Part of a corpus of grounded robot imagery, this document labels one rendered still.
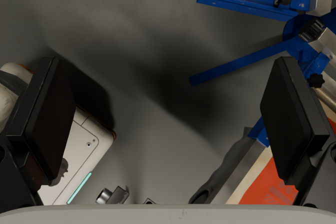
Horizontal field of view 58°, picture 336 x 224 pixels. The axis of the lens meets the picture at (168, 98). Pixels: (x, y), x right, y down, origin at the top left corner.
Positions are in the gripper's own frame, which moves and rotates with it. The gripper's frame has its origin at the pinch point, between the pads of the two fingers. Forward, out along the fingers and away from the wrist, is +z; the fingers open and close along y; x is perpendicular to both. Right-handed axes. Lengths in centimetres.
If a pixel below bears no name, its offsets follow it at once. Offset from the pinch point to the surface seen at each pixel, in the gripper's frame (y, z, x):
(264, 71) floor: 63, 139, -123
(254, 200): 26, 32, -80
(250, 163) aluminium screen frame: 24, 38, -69
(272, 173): 32, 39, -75
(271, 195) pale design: 32, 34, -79
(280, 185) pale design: 35, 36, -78
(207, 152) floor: 24, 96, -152
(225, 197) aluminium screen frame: 16, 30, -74
